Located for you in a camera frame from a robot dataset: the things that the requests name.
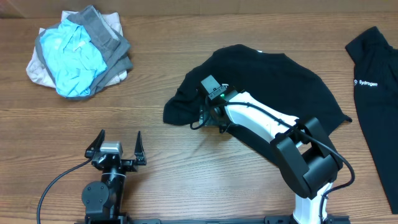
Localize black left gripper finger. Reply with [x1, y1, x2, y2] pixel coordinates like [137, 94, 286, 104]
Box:
[134, 131, 147, 166]
[85, 129, 105, 158]

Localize black t-shirt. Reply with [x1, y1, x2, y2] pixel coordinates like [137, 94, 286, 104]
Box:
[162, 44, 353, 167]

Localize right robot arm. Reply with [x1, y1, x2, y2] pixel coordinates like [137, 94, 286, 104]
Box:
[200, 89, 350, 223]

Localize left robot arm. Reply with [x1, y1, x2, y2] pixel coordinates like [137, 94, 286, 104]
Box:
[81, 130, 147, 224]

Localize light blue folded shirt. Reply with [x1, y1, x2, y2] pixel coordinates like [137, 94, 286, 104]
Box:
[38, 19, 108, 98]

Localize beige folded garment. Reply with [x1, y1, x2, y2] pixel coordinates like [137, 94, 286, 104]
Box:
[26, 12, 127, 88]

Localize grey folded garment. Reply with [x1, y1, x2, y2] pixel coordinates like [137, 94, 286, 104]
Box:
[34, 5, 132, 100]

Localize black shirt with white logo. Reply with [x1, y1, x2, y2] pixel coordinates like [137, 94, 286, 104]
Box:
[345, 26, 397, 215]

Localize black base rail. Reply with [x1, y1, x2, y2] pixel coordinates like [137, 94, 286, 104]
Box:
[74, 215, 351, 224]

